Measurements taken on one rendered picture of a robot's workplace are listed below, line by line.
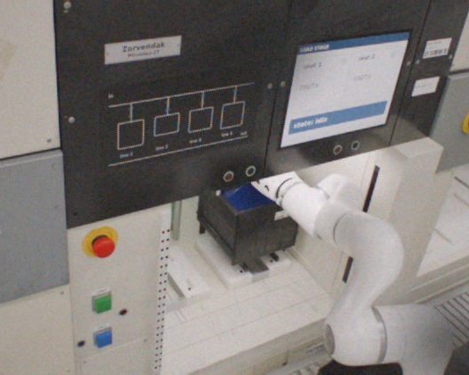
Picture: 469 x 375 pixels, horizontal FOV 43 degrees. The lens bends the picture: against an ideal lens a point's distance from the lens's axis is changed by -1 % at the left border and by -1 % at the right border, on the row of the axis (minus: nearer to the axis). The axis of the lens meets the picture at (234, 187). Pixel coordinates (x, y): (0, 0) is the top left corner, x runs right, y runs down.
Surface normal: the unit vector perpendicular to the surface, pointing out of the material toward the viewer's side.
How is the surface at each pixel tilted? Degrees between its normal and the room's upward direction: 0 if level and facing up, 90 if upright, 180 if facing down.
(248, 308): 0
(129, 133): 90
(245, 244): 89
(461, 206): 0
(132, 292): 90
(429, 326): 22
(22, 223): 90
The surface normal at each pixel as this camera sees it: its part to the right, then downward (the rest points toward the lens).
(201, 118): 0.52, 0.53
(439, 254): 0.11, -0.82
